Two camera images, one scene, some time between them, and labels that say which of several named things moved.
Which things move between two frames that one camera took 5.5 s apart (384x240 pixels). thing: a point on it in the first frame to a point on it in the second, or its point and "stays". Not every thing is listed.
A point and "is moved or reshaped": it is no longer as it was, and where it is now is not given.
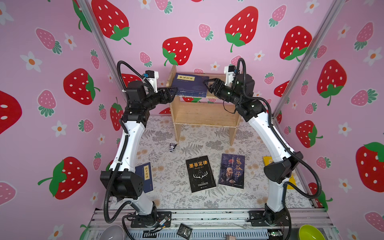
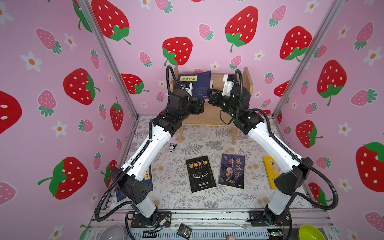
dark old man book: x=231 y=171 stays
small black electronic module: x=184 y=231 stays
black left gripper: x=166 y=97 to x=196 y=106
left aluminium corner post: x=103 y=43 stays
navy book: x=189 y=81 is moved or reshaped
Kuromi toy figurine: x=172 y=146 stays
